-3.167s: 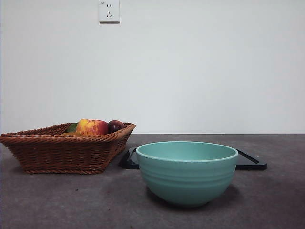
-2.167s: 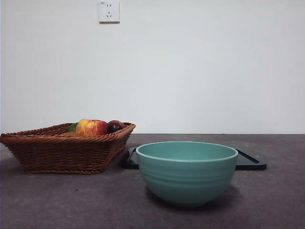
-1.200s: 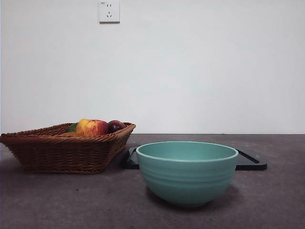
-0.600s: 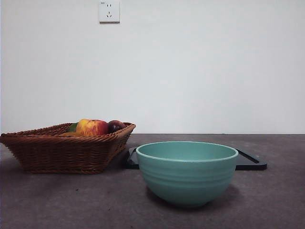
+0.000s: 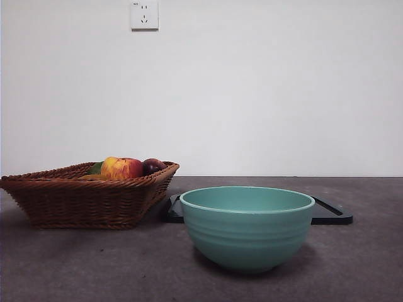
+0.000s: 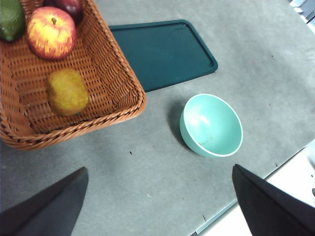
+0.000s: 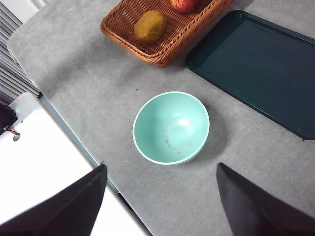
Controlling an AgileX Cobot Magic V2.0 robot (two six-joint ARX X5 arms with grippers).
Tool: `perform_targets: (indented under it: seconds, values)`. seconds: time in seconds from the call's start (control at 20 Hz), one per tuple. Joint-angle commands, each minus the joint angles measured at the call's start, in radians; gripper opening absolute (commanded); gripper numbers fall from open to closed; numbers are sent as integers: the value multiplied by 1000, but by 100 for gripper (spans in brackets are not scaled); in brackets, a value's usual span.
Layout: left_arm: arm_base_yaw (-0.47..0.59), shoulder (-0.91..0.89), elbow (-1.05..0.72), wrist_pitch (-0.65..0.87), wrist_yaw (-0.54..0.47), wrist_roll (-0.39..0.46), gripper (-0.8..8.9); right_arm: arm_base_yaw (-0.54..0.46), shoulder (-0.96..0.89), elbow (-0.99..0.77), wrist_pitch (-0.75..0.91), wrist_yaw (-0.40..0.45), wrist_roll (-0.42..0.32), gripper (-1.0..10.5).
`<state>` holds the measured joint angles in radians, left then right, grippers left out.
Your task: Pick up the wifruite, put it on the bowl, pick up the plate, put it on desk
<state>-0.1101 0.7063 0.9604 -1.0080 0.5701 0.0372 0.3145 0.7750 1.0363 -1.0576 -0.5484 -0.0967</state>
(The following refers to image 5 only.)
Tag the white wall socket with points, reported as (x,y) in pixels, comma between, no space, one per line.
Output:
(145,15)

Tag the teal ribbed bowl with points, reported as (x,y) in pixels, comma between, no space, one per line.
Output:
(248,239)

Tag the dark rectangular tray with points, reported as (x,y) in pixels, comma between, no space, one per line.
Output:
(329,217)

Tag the green fruit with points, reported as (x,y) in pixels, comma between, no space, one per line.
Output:
(96,169)

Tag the dark red plum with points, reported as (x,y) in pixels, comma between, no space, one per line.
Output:
(152,166)

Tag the brown wicker basket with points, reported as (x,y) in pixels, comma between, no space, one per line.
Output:
(78,201)

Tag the brown kiwifruit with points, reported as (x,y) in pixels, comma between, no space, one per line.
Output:
(93,177)

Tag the red and yellow apple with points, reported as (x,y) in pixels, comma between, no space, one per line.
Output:
(121,168)

